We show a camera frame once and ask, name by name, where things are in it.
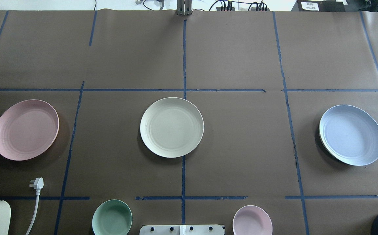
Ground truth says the pink plate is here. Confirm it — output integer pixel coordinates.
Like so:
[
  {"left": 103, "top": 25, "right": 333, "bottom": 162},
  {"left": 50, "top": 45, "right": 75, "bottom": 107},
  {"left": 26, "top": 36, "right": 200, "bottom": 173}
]
[{"left": 0, "top": 99, "right": 59, "bottom": 161}]

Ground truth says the green bowl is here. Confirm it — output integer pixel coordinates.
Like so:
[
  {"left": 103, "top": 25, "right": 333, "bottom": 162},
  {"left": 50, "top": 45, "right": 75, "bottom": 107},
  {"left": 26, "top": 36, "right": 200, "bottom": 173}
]
[{"left": 92, "top": 199, "right": 133, "bottom": 235}]

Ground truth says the black box with label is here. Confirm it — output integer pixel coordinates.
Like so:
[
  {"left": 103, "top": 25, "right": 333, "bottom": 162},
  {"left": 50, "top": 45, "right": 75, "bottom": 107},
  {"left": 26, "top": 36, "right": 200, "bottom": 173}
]
[{"left": 291, "top": 0, "right": 346, "bottom": 12}]

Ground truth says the aluminium frame post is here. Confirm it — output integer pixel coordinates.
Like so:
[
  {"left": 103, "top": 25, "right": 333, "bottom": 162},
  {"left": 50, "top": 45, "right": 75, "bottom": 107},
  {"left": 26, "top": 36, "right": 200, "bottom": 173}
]
[{"left": 176, "top": 0, "right": 193, "bottom": 15}]

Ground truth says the cream white plate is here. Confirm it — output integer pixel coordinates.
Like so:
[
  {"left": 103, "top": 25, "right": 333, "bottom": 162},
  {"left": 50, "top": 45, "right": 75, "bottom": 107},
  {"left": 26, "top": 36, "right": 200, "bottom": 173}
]
[{"left": 140, "top": 97, "right": 205, "bottom": 159}]

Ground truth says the white power plug cable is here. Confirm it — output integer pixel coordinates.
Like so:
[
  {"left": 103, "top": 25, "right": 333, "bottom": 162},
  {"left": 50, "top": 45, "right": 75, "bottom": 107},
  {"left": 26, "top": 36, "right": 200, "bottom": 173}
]
[{"left": 25, "top": 178, "right": 44, "bottom": 235}]

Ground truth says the pink bowl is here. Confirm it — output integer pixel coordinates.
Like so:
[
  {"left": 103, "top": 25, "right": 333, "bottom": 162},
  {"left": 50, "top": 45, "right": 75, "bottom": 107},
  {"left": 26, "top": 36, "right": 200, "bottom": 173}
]
[{"left": 232, "top": 205, "right": 273, "bottom": 235}]

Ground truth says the blue plate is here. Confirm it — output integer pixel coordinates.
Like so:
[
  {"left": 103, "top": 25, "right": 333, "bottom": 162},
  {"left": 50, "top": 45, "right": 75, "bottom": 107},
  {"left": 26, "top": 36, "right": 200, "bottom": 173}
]
[{"left": 318, "top": 105, "right": 378, "bottom": 166}]

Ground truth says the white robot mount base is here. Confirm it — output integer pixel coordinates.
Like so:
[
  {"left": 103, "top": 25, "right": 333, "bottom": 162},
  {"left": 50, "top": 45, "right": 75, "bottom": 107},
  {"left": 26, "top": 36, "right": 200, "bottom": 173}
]
[{"left": 139, "top": 224, "right": 226, "bottom": 235}]

